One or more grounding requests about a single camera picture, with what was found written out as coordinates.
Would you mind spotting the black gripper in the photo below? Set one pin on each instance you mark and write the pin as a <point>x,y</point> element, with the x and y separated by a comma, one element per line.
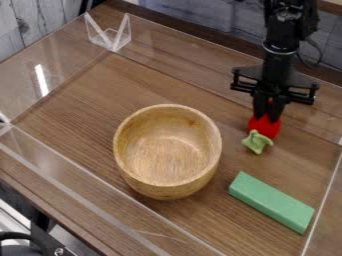
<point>277,79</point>

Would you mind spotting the clear acrylic corner bracket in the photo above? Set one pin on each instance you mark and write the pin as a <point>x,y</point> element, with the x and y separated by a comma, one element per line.
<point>110,38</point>

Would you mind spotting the wooden bowl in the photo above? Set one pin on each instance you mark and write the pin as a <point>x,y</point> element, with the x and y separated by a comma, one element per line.
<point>167,148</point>

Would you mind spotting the green rectangular block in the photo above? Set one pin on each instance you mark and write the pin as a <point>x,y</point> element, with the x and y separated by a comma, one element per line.
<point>275,204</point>

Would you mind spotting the black table clamp bracket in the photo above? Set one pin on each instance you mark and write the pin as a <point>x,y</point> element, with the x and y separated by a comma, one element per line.
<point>48,244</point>

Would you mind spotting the red toy fruit green stem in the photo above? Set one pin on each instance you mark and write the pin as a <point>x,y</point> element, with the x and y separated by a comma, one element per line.
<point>262,133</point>

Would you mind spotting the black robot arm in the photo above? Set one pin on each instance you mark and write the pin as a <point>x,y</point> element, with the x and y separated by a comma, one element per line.
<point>291,21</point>

